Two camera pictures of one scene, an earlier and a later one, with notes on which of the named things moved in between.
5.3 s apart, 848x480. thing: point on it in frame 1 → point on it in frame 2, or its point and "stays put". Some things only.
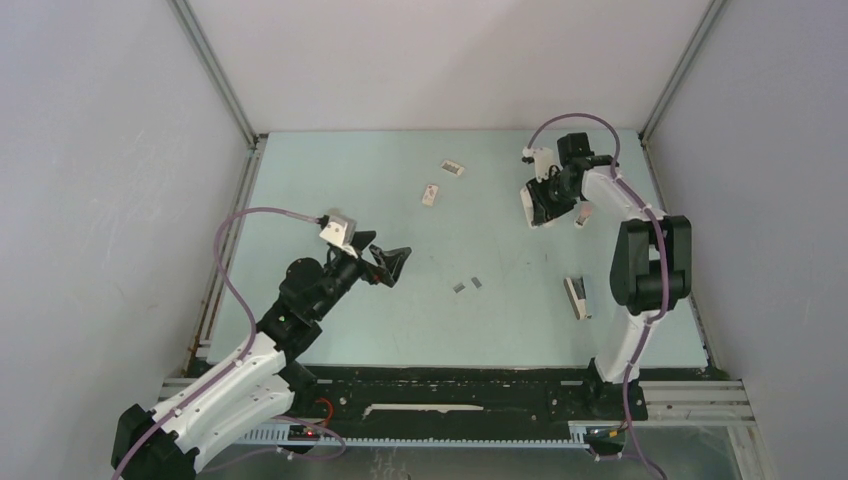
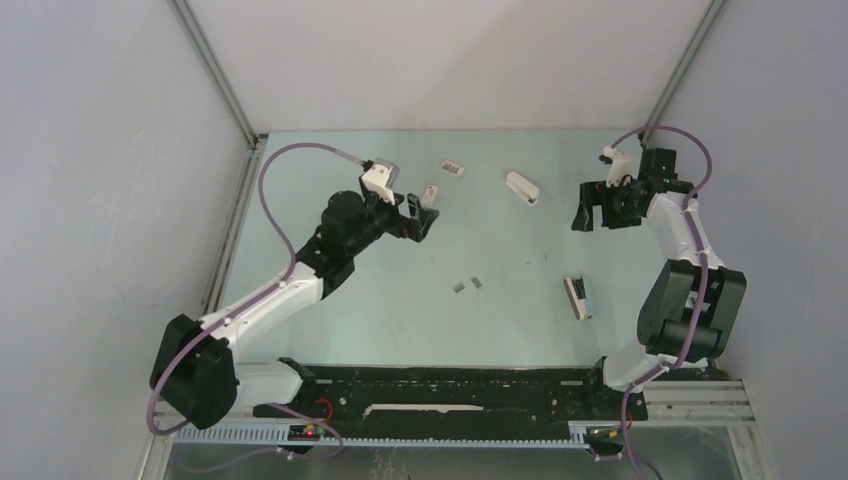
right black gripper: x=544 y=210 → x=596 y=193
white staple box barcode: x=452 y=167 stays put
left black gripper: x=388 y=263 → x=415 y=227
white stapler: x=528 y=209 → x=523 y=188
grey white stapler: x=575 y=288 stays put
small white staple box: x=430 y=195 stays put
